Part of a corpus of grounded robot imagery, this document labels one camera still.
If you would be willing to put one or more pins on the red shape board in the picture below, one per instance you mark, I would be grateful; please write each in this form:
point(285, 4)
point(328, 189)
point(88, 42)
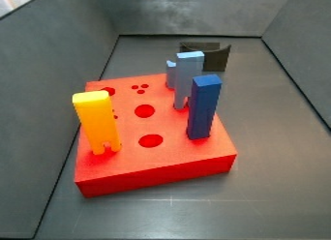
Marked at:
point(157, 155)

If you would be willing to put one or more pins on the dark blue square peg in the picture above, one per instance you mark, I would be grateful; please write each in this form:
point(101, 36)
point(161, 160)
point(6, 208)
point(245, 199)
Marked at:
point(204, 96)

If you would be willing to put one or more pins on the light blue short peg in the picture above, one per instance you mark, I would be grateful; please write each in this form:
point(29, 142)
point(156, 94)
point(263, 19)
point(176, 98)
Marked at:
point(171, 73)

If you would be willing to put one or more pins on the yellow peg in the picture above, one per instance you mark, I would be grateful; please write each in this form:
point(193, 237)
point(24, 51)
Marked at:
point(93, 109)

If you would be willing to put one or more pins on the light blue tall peg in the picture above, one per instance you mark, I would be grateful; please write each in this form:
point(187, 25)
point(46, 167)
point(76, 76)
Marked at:
point(188, 67)

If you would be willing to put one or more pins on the black curved holder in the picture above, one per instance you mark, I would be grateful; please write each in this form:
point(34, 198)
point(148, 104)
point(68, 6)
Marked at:
point(215, 54)

